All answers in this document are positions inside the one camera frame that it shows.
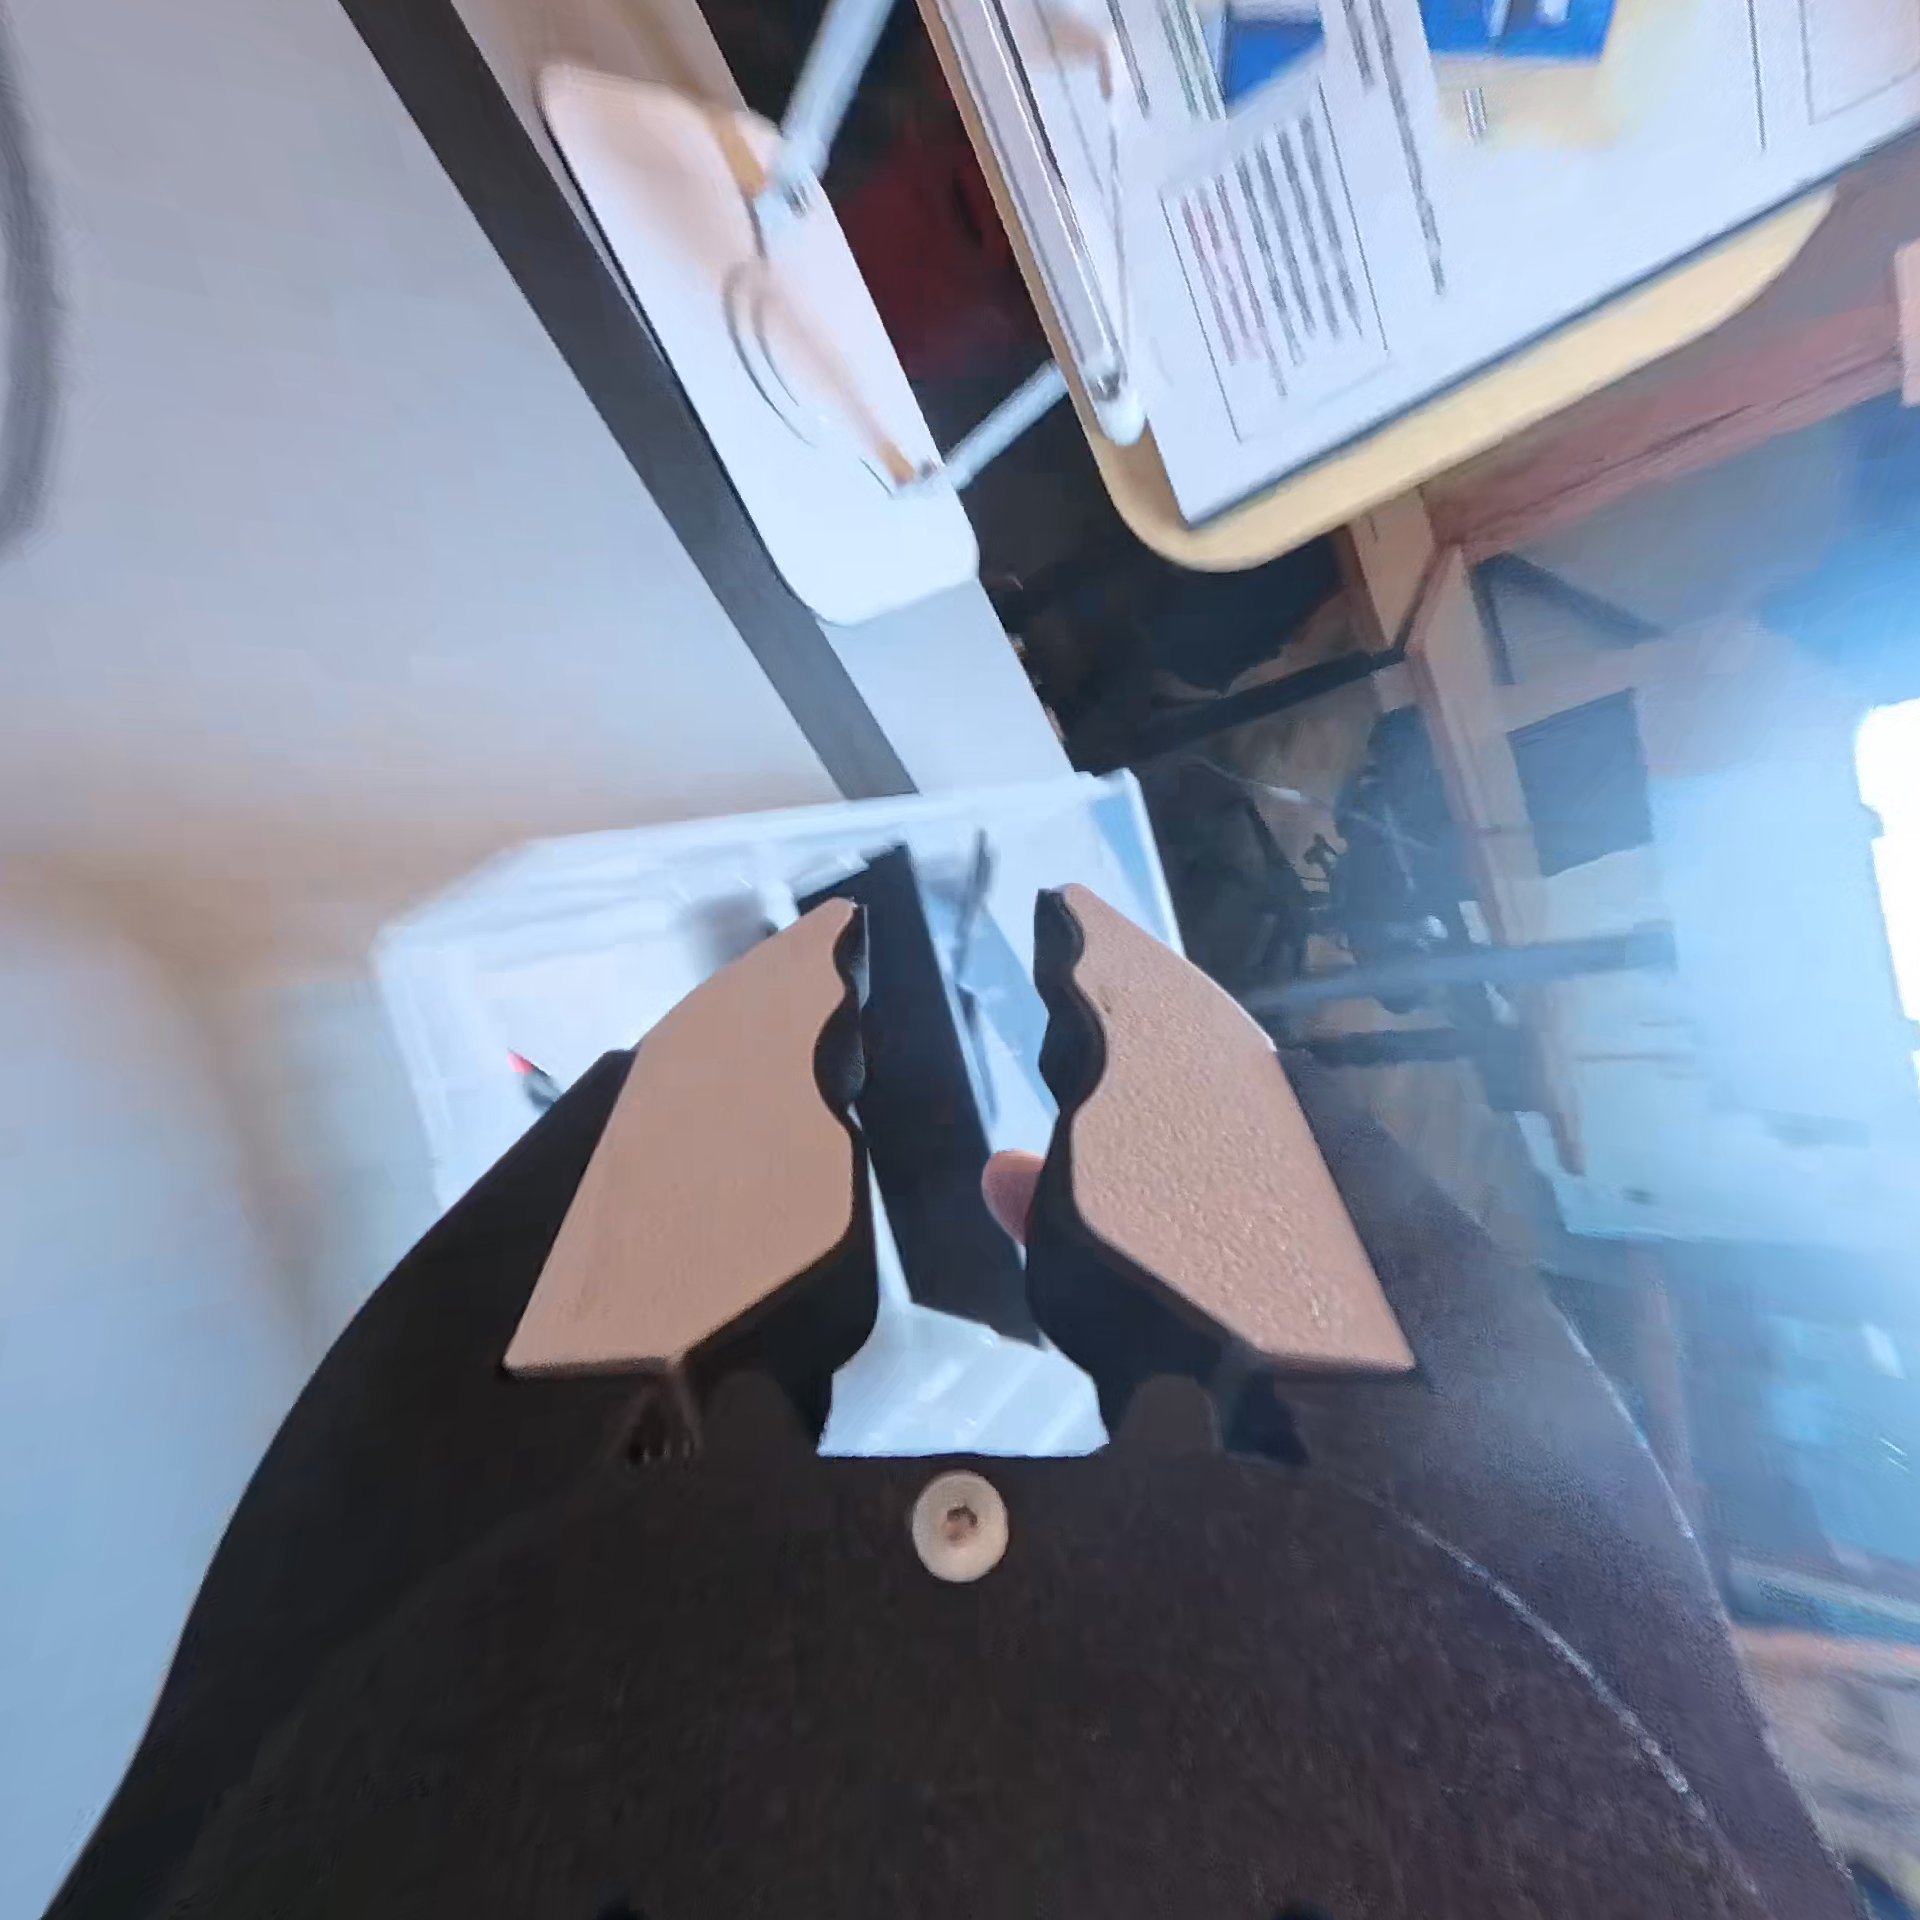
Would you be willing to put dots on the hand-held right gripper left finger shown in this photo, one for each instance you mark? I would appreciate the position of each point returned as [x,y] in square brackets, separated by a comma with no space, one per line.
[704,1171]

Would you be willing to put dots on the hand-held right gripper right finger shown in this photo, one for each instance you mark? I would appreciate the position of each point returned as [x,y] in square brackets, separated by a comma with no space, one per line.
[1201,1171]

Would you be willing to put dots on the white plastic box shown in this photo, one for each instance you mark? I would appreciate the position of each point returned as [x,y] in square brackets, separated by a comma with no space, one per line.
[600,930]

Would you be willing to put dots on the person's left hand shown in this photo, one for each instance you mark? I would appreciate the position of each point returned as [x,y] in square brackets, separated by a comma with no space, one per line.
[1014,1192]

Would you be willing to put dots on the white flat pad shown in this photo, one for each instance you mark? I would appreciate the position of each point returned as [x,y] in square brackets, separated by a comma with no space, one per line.
[704,301]

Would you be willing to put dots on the printed paper sheet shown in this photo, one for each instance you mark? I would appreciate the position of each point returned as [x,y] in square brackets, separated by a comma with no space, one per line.
[1350,270]

